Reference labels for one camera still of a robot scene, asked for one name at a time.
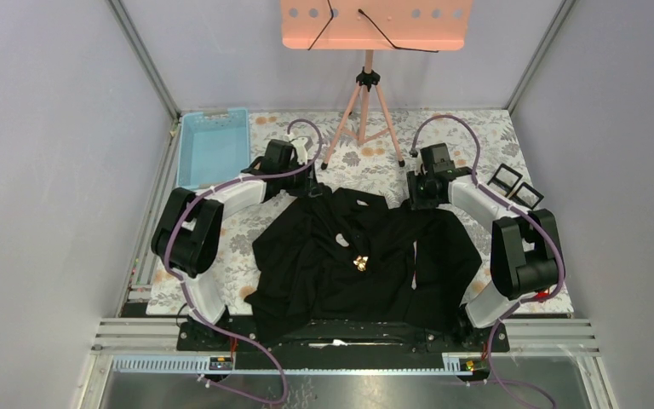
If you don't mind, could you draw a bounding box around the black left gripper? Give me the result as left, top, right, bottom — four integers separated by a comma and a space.
279, 158, 321, 198

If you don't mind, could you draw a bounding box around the black shirt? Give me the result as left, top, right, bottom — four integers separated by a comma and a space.
246, 188, 482, 342

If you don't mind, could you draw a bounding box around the gold leaf brooch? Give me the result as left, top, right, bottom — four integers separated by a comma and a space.
353, 256, 369, 272

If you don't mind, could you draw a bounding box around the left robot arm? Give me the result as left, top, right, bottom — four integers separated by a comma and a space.
151, 137, 323, 350

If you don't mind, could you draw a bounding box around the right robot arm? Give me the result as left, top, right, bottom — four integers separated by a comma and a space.
406, 143, 565, 351

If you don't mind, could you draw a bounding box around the black brooch display tray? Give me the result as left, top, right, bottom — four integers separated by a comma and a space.
488, 164, 544, 210

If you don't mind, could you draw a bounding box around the floral table mat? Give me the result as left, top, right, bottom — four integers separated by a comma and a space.
146, 108, 575, 317

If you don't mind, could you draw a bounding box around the light blue plastic basket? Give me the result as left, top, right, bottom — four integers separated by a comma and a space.
175, 107, 250, 190

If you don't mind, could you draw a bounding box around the pink music stand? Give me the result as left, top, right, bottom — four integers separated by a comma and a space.
279, 0, 473, 170

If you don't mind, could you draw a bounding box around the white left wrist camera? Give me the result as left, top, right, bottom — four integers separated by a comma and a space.
285, 134, 313, 166

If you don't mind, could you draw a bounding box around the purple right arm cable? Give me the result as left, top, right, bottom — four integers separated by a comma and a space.
410, 114, 566, 409

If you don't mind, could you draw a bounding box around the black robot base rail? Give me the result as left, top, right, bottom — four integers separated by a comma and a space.
176, 315, 510, 371

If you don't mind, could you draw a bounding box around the aluminium frame rail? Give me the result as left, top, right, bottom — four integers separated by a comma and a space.
106, 0, 184, 119

